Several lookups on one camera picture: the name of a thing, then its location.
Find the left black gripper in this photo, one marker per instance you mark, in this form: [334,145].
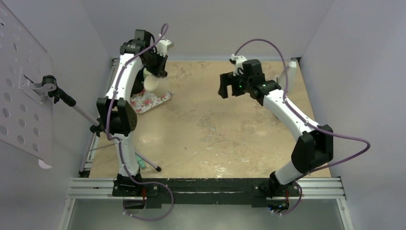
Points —
[159,71]

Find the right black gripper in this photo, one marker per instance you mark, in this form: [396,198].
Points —
[228,79]

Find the beige cream mug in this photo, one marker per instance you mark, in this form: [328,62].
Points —
[155,85]

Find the light green mug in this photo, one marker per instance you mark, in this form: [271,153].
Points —
[146,73]

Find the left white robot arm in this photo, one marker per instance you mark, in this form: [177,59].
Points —
[144,51]

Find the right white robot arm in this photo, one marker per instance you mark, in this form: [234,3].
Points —
[313,147]

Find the floral pattern tray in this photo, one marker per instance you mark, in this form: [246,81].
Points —
[145,101]

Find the white wedge stand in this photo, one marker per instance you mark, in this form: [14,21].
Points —
[289,74]

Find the teal marker pen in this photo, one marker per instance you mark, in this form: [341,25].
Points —
[141,162]

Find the perforated white panel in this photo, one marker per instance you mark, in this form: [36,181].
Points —
[26,112]

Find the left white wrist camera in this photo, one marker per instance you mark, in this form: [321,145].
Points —
[163,46]

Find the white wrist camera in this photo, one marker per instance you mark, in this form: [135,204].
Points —
[163,46]
[237,61]

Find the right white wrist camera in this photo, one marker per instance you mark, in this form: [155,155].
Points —
[237,61]

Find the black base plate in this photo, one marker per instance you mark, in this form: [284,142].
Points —
[156,192]

